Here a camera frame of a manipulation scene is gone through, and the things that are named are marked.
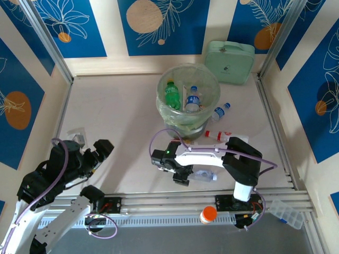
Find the large clear water bottle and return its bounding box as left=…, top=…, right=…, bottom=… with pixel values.
left=189, top=169, right=218, bottom=183

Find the white bottle red cap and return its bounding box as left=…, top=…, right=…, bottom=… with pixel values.
left=205, top=129, right=248, bottom=142

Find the green soda bottle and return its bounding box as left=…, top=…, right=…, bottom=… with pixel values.
left=165, top=78, right=181, bottom=110

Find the blue round logo bottle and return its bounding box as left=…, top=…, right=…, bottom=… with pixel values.
left=185, top=85, right=201, bottom=112

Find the small blue label bottle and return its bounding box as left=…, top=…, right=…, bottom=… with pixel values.
left=210, top=102, right=231, bottom=122

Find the grey round waste bin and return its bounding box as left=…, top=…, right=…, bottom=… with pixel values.
left=155, top=64, right=222, bottom=141

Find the green plastic bin liner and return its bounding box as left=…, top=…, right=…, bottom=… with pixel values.
left=155, top=64, right=222, bottom=133

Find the orange lid pill bottle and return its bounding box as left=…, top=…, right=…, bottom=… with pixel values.
left=199, top=205, right=218, bottom=225

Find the grey metal panel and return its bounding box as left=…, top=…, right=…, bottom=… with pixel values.
left=18, top=211, right=318, bottom=254

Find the clear plastic organizer box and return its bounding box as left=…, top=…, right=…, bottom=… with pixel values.
left=269, top=198, right=305, bottom=230

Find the mint green zipper case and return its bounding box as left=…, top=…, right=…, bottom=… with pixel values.
left=203, top=40, right=256, bottom=86

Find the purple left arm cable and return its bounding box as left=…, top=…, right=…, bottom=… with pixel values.
left=0, top=137, right=118, bottom=254

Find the aluminium front rail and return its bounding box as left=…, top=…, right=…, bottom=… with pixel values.
left=47, top=187, right=315, bottom=215

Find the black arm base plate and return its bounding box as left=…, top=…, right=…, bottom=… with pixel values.
left=213, top=194, right=263, bottom=212
left=97, top=196, right=123, bottom=215

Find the grey slotted cable duct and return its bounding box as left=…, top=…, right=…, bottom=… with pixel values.
left=39, top=214, right=237, bottom=229

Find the black cable bracket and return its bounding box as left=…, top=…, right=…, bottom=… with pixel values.
left=84, top=213, right=107, bottom=234
left=234, top=213, right=256, bottom=231

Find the aluminium side rail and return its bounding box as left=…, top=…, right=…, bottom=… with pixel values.
left=255, top=73, right=301, bottom=190

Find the aluminium frame post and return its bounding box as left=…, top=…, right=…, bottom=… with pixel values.
left=19, top=0, right=75, bottom=85
left=257, top=0, right=305, bottom=80

